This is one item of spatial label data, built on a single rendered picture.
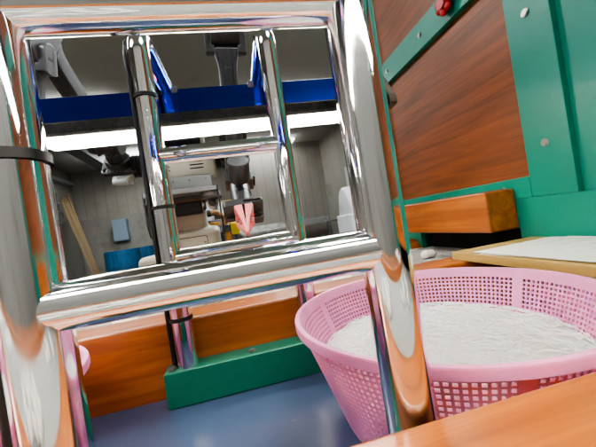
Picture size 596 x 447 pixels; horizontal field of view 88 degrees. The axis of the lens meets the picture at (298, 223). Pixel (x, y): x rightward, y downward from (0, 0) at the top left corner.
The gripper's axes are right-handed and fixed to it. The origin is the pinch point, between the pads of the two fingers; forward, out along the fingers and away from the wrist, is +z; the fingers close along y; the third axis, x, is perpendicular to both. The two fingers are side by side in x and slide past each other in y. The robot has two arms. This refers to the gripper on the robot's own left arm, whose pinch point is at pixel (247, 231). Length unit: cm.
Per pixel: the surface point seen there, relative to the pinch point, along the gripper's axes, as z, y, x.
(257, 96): 2.9, 4.4, -31.8
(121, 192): -559, -235, 322
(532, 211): 27, 45, -18
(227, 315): 32.8, -4.8, -15.2
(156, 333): 33.1, -13.2, -14.9
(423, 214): 9.9, 39.2, -5.9
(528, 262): 39, 29, -23
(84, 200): -549, -304, 327
